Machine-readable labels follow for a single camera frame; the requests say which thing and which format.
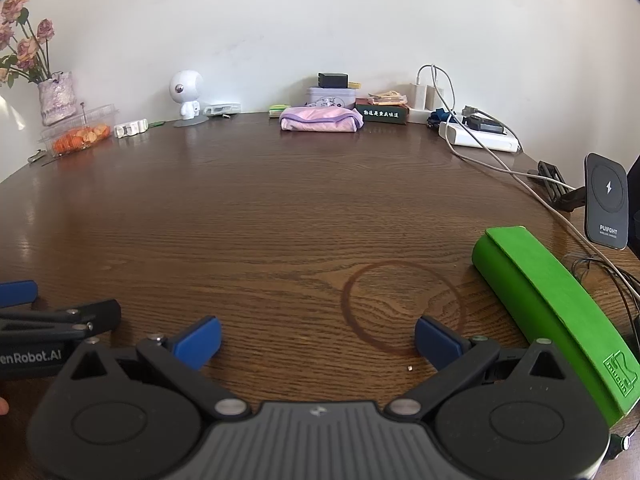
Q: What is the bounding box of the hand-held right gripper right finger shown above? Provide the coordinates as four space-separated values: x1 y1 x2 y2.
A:
386 316 576 420

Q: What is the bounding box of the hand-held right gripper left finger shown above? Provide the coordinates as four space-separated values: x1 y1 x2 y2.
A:
60 316 251 420

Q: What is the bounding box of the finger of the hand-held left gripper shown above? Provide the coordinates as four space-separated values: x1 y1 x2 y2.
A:
0 299 122 345
0 280 39 309

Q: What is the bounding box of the pastel pink purple garment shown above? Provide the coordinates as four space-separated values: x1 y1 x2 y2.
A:
279 106 364 133

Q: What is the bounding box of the green leather case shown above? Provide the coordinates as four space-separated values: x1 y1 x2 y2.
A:
471 226 640 426

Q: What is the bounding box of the clear plastic fruit container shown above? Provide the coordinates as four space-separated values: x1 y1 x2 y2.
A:
39 103 121 158

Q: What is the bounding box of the white plastic clip device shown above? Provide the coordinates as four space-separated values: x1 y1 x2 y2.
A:
114 119 150 138

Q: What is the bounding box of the white textured vase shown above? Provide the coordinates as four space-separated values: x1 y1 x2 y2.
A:
37 71 78 127

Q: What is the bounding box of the black folding phone stand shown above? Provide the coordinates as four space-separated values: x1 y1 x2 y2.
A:
528 160 591 213

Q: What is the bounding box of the white power strip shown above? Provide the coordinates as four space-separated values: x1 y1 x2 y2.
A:
439 122 521 153

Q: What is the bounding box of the black plug on strip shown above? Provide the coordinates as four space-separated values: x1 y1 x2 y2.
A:
462 115 506 135

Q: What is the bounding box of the dark green printed box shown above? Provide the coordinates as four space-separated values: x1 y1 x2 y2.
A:
356 105 408 124

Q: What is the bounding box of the white round-headed robot figurine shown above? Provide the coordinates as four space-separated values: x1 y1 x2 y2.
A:
169 69 210 128

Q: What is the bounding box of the black chair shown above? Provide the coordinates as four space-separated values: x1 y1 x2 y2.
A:
626 156 640 271

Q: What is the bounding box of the dried pink rose bouquet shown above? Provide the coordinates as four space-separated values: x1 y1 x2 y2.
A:
0 0 56 86

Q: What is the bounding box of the pile of tan snack packets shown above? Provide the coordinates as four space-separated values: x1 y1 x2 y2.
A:
369 90 407 107

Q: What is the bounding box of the lavender tin box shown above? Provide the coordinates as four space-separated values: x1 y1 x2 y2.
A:
306 86 357 109

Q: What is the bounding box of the grey charging cable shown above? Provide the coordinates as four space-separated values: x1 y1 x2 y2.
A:
432 65 581 192

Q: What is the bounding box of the thin black cable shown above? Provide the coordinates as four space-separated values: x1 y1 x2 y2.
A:
562 254 640 341

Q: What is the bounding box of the white charging cable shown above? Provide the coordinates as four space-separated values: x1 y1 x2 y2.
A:
416 64 640 321

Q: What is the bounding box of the black wireless charger pad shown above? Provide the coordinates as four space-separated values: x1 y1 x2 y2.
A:
584 152 630 251

